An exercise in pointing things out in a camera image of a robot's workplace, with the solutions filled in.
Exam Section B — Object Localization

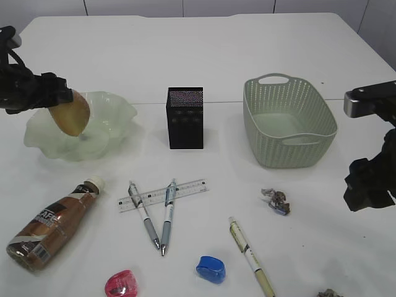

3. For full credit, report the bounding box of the clear plastic ruler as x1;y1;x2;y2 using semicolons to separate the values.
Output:
116;179;208;212

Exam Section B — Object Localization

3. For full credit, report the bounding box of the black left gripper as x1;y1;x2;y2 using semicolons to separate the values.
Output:
1;47;74;114

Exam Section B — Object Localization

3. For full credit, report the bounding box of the sugared bread roll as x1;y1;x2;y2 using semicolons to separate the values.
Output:
49;90;90;137

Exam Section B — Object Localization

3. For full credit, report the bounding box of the brown coffee drink bottle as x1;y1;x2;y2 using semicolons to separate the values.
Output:
6;176;105;272

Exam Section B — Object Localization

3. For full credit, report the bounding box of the grey grip pen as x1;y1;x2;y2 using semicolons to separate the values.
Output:
128;181;160;250
160;179;176;256

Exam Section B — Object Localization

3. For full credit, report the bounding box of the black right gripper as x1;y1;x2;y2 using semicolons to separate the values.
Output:
343;92;395;212

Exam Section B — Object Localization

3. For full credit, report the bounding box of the paper scrap edge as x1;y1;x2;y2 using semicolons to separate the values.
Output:
317;289;342;297

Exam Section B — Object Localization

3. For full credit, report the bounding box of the black mesh pen holder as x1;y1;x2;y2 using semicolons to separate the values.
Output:
166;87;204;149

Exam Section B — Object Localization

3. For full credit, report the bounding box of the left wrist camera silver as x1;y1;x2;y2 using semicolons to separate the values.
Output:
0;25;22;49

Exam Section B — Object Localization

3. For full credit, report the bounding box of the grey grip pen right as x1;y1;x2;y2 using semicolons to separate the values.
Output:
160;179;176;256

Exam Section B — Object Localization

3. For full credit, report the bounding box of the green wavy glass plate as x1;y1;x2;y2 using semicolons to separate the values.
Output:
24;91;137;161

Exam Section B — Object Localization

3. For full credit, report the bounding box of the beige grip pen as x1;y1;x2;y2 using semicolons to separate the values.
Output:
228;217;276;297

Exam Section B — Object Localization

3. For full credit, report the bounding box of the paper scrap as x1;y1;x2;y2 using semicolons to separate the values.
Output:
261;188;290;216

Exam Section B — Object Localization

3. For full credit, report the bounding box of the blue pencil sharpener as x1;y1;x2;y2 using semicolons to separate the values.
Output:
196;256;226;284

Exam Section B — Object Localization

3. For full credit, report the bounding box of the green plastic woven basket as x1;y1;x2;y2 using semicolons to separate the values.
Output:
243;73;338;169

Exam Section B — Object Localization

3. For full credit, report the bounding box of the grey grip pen left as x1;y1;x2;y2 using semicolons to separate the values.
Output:
128;181;160;250

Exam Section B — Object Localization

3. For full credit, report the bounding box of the pink pencil sharpener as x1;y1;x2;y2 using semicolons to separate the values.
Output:
105;270;139;297

